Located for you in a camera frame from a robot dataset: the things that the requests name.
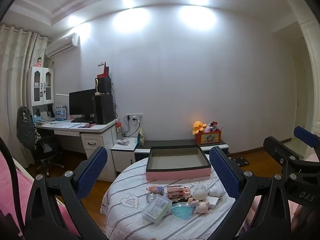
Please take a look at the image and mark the person's right forearm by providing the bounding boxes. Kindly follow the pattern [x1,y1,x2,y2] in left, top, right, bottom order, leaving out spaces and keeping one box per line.
[291,201,310,230]

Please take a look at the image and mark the clear glass cup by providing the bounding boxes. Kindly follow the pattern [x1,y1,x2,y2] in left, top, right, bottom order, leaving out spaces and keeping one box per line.
[146,192,163,203]

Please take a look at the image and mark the black power cable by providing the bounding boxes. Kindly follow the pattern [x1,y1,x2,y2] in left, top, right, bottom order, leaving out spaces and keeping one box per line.
[124,116,141,138]

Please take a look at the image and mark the pink blanket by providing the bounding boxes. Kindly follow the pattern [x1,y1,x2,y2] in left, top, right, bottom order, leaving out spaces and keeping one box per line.
[0,152,78,240]

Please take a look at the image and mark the large pastel block toy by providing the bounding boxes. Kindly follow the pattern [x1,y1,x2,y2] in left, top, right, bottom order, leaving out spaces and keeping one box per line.
[147,185,167,196]

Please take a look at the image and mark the pink box with black rim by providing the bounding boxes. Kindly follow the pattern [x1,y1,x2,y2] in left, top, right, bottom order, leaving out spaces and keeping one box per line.
[146,145,212,181]

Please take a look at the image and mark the white door frame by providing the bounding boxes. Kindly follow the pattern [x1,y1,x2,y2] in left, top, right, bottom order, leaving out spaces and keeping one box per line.
[285,0,320,160]

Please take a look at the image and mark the black computer monitor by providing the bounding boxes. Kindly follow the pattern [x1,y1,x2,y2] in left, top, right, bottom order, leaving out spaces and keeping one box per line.
[69,89,97,123]

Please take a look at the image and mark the white glass-door cabinet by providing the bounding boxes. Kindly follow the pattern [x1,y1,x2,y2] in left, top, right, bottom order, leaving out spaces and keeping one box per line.
[27,66,55,107]

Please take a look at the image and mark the grey patterned jacket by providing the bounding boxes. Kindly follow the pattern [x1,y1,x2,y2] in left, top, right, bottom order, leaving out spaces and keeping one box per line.
[17,106,42,150]

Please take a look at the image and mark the white air conditioner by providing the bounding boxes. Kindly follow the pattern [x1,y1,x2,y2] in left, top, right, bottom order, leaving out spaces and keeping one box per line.
[45,33,80,57]

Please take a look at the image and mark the red toy storage box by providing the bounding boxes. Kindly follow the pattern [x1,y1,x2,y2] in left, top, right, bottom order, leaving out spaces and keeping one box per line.
[195,130,223,145]

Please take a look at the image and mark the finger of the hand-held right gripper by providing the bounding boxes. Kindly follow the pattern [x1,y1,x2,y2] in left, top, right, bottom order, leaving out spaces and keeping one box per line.
[263,136,304,178]
[294,126,320,148]

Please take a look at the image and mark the orange octopus plush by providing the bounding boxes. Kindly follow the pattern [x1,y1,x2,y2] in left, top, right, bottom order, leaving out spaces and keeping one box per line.
[192,121,207,135]

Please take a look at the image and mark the white desk with drawers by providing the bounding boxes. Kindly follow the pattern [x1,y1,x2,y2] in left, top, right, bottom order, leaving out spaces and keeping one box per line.
[35,119,118,180]

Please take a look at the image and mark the black office chair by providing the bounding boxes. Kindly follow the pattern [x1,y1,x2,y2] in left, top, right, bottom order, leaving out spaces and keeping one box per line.
[17,106,64,172]

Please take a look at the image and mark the blue box on desk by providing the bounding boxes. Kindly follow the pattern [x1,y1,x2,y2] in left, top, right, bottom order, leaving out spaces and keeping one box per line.
[55,105,67,120]

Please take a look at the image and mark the clear plastic box green contents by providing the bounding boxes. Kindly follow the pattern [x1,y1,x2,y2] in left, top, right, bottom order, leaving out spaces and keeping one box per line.
[141,194,173,224]

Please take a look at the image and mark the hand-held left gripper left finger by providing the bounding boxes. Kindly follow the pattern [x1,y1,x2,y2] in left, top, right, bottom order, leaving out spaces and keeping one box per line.
[24,146,108,240]

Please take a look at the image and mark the small beige pig figure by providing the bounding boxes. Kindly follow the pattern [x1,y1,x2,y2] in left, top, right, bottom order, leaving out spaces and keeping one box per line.
[194,200,212,215]

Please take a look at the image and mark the white round-headed figure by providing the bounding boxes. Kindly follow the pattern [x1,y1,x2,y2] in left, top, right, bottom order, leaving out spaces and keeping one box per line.
[192,186,226,202]

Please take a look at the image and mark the black bathroom scale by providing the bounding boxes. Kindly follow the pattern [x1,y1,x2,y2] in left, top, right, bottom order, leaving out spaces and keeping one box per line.
[230,156,250,167]

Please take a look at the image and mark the blue round dish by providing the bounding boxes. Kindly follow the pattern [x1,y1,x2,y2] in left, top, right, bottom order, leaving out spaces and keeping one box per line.
[172,202,195,220]

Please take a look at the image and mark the small black speaker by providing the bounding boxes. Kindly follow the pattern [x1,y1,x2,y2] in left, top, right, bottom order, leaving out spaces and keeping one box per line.
[97,77,112,95]

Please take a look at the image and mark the rose gold metal cylinder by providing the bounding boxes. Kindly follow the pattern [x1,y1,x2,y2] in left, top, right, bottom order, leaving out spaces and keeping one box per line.
[167,185,186,201]

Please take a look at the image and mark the white low cabinet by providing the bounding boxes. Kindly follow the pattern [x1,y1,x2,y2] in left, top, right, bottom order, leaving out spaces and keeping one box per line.
[111,137,139,173]

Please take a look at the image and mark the red gift box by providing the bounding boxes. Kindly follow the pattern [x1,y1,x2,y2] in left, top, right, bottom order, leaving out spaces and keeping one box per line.
[97,61,110,78]

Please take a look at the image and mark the black computer tower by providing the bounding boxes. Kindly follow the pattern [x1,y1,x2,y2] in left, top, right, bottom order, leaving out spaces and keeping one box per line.
[94,94,115,125]

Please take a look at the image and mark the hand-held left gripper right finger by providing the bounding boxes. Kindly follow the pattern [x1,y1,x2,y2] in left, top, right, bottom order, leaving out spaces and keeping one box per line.
[209,146,292,240]

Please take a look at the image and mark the cream curtain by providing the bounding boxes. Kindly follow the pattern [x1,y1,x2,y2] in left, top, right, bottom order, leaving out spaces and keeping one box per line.
[0,24,48,165]

